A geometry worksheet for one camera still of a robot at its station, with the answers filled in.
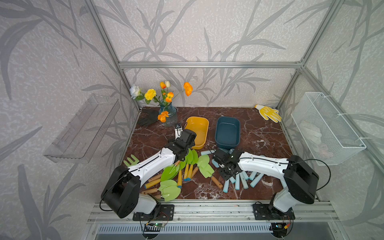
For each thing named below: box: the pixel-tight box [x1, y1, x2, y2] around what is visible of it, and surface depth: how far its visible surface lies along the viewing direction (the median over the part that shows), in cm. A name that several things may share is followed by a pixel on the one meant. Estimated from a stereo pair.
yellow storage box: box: [185, 116, 209, 150], surface depth 107 cm
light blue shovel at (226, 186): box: [223, 179, 230, 193], surface depth 81 cm
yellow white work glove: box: [254, 104, 282, 124], surface depth 120 cm
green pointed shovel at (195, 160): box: [187, 149, 199, 181], surface depth 93 cm
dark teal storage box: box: [214, 116, 241, 149], surface depth 107 cm
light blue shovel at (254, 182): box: [250, 173, 264, 188], surface depth 84 cm
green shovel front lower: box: [162, 185, 181, 202], surface depth 82 cm
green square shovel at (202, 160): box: [191, 154, 210, 178], surface depth 93 cm
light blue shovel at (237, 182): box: [235, 173, 240, 190], surface depth 84 cm
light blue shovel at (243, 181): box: [239, 172, 249, 190], surface depth 84 cm
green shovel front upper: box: [158, 179, 178, 192], surface depth 84 cm
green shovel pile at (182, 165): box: [177, 160, 186, 189], surface depth 86 cm
